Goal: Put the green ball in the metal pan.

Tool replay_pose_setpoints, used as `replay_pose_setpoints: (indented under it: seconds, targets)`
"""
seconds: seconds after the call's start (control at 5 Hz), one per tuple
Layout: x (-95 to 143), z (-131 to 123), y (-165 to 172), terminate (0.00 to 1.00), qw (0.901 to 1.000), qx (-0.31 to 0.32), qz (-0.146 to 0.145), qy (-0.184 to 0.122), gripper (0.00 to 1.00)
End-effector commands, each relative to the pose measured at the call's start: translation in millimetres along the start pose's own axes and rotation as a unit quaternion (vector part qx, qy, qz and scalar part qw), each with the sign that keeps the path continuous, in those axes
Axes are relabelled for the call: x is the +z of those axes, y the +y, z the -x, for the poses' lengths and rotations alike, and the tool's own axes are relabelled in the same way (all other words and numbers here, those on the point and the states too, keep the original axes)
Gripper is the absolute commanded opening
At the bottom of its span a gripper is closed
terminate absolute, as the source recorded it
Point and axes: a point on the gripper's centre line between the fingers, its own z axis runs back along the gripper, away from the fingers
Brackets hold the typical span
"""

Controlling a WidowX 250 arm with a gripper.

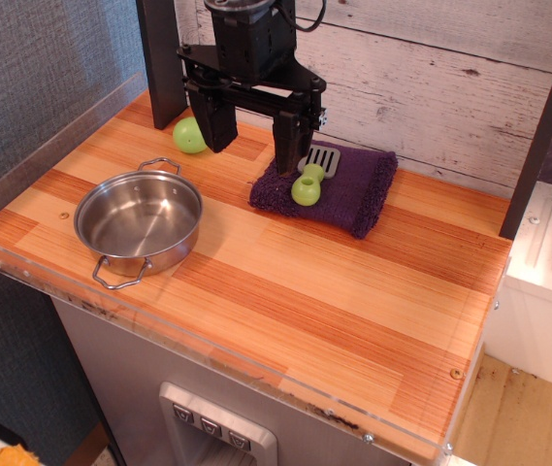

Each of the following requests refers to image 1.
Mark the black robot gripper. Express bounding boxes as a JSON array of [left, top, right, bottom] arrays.
[[178, 1, 327, 175]]

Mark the green ball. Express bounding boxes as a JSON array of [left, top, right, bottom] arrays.
[[173, 116, 207, 154]]

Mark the purple knitted cloth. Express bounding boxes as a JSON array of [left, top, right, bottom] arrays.
[[249, 143, 398, 239]]

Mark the grey toy fridge cabinet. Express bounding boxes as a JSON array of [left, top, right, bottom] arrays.
[[52, 299, 404, 465]]

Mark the clear acrylic table guard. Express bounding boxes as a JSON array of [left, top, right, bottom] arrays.
[[0, 96, 509, 465]]

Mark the silver dispenser panel with buttons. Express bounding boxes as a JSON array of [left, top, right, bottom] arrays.
[[159, 382, 278, 465]]

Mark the white toy appliance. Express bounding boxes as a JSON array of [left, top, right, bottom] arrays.
[[483, 183, 552, 383]]

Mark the yellow object at corner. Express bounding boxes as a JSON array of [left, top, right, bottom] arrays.
[[0, 445, 41, 466]]

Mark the green handled grey spatula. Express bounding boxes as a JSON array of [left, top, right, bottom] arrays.
[[291, 144, 341, 207]]

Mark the dark left upright post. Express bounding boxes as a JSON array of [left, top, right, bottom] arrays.
[[136, 0, 187, 129]]

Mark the dark upright post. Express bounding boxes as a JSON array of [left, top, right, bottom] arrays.
[[500, 85, 552, 240], [136, 0, 187, 129]]

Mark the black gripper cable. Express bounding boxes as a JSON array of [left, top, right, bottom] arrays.
[[275, 0, 328, 34]]

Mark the metal pan with handles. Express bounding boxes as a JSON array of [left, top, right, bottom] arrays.
[[74, 157, 203, 290]]

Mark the dark right upright post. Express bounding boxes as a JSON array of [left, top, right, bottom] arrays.
[[500, 85, 552, 240]]

